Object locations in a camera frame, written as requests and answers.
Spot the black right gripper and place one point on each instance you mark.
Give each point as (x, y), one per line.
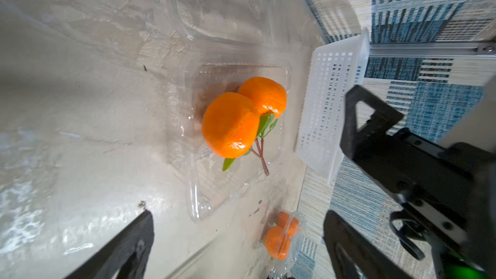
(446, 195)

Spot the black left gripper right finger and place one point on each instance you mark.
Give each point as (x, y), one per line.
(350, 252)

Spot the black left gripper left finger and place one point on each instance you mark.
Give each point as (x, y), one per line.
(125, 256)

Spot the orange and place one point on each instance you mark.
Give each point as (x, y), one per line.
(230, 125)
(268, 96)

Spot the clear clamshell container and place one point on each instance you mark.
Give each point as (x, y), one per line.
(227, 42)
(282, 268)

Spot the orange right container left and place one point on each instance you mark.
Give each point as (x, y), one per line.
(277, 243)

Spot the orange container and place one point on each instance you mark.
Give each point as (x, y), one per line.
(277, 243)
(289, 222)

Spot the white plastic perforated basket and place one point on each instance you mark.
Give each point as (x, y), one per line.
(335, 68)

